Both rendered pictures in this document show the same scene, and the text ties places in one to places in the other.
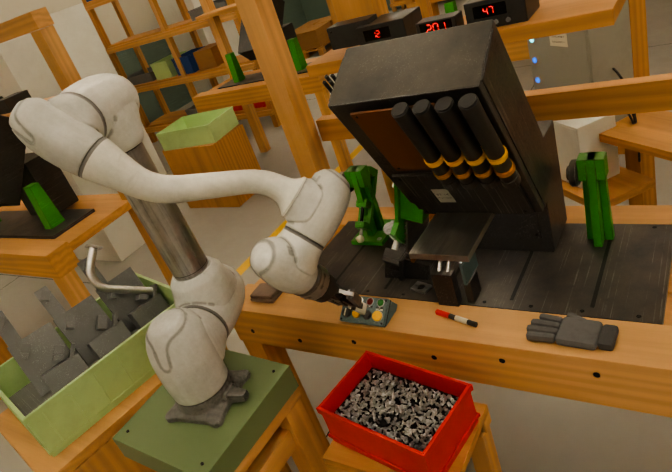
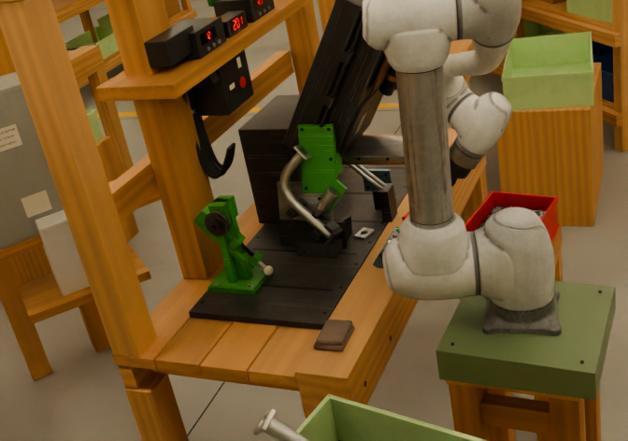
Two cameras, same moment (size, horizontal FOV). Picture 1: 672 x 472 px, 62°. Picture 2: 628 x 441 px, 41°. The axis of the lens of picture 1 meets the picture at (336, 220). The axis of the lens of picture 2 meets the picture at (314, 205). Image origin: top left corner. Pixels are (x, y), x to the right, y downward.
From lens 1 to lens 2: 2.88 m
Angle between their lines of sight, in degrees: 89
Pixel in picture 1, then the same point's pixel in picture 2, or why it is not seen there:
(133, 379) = not seen: outside the picture
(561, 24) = (294, 5)
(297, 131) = (113, 217)
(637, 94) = (271, 75)
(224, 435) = (565, 288)
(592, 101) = (257, 88)
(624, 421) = not seen: hidden behind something
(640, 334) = not seen: hidden behind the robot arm
